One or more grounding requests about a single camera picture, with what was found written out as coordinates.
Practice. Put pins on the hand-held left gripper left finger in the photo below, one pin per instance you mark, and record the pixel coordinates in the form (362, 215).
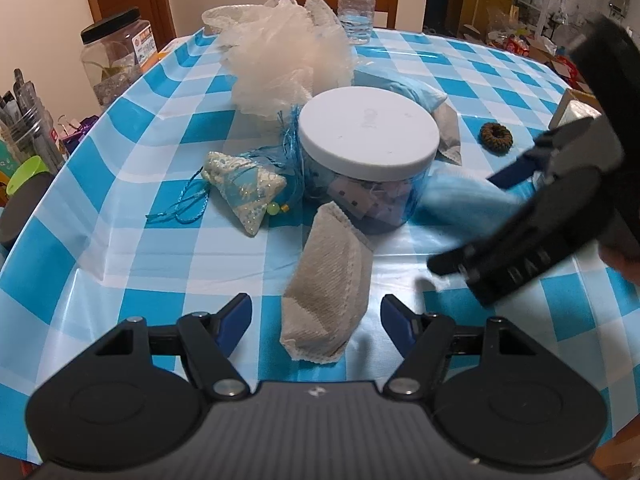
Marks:
(236, 317)

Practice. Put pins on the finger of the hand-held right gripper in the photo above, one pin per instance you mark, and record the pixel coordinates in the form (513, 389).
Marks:
(515, 172)
(525, 225)

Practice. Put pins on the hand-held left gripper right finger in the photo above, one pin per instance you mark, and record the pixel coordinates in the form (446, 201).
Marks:
(395, 317)

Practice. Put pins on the cardboard box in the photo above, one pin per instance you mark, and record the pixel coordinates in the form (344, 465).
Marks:
(575, 110)

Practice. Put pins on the blue face mask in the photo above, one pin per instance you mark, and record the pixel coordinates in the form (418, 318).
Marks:
(460, 205)
(400, 87)

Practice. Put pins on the white mesh bath loofah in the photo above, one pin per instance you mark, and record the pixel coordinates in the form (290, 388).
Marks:
(280, 55)

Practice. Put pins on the person's right hand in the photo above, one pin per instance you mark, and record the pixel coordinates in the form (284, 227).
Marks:
(625, 262)

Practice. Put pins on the brown hair scrunchie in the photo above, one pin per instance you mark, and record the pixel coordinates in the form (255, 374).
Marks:
(495, 136)

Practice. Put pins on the beige fabric pouch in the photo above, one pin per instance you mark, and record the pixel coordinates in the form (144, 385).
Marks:
(325, 285)

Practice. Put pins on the blue checked tablecloth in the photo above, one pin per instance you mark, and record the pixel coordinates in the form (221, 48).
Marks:
(150, 260)

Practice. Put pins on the clear jar with white lid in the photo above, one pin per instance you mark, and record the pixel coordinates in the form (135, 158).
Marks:
(370, 125)

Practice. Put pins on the wooden cabinet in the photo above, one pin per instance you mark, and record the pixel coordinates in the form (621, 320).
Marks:
(482, 5)

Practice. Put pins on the clear plastic water bottle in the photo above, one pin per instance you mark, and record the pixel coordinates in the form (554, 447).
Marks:
(357, 0)

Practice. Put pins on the purple packet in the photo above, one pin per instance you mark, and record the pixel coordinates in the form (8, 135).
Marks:
(77, 132)

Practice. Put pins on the green cup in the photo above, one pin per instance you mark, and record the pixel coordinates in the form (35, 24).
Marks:
(25, 172)

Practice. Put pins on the pen holder with pens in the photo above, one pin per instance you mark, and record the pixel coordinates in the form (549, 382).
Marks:
(27, 125)

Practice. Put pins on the clear jar with black lid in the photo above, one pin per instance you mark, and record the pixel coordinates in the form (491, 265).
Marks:
(112, 60)

